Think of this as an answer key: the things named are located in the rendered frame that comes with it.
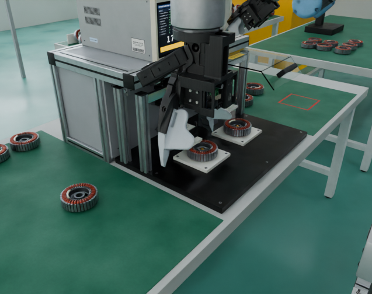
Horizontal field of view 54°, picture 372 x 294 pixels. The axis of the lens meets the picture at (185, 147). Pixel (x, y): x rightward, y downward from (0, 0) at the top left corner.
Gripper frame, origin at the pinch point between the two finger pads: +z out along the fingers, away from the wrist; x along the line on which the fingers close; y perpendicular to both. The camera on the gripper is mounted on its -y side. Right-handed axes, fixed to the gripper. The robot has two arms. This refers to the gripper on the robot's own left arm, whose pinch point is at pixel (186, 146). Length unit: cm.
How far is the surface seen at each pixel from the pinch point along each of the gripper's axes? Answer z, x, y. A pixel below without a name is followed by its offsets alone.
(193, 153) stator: 34, 47, -29
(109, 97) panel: 15, 36, -55
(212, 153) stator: 34, 51, -23
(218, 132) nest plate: 37, 72, -33
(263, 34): 73, 411, -158
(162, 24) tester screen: -8, 49, -42
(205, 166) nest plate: 37, 47, -24
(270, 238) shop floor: 115, 109, -16
